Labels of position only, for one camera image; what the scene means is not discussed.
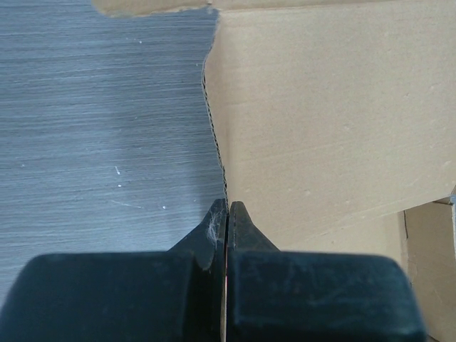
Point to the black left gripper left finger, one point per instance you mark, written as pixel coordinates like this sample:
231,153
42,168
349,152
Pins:
206,242

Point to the brown cardboard box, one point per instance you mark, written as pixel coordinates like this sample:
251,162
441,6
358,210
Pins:
334,122

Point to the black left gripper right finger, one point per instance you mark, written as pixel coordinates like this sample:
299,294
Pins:
242,234

